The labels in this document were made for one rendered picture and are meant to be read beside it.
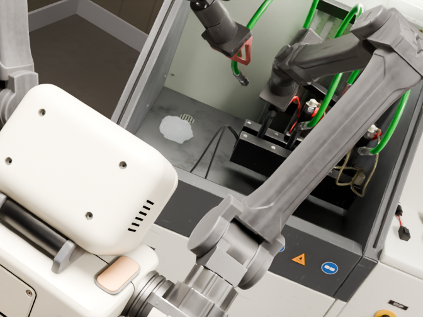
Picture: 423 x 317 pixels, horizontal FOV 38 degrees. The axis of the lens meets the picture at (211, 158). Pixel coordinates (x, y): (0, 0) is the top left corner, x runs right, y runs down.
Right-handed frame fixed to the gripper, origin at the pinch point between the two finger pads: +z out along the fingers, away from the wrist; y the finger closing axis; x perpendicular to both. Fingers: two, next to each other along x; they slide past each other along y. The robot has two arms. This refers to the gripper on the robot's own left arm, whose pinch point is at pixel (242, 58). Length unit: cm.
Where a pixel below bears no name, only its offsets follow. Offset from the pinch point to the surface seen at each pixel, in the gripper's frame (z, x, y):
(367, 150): 29.7, -5.4, -21.7
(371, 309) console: 54, 21, -38
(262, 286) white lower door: 43, 35, -17
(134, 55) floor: 134, -11, 194
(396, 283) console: 48, 13, -41
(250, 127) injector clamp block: 28.6, 5.9, 8.4
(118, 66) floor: 123, 1, 185
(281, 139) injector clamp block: 33.9, 3.1, 2.1
